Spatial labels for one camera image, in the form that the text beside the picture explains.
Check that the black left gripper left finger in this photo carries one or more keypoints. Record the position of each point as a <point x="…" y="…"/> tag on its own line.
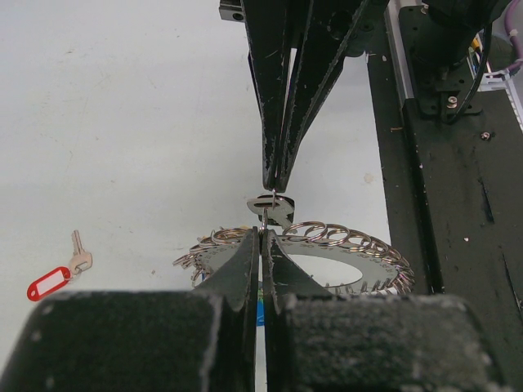
<point x="198" y="340"/>

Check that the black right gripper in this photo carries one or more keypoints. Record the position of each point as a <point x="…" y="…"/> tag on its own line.
<point x="325" y="30"/>

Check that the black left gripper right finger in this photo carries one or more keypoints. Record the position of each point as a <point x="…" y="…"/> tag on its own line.
<point x="317" y="341"/>

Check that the large keyring with many rings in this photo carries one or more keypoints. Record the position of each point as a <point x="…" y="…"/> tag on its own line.
<point x="343" y="261"/>

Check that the key with black tag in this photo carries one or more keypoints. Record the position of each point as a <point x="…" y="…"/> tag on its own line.
<point x="273" y="210"/>

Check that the key with red tag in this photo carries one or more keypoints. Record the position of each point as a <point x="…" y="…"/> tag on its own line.
<point x="61" y="276"/>

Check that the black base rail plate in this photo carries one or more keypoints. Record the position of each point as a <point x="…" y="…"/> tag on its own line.
<point x="453" y="192"/>

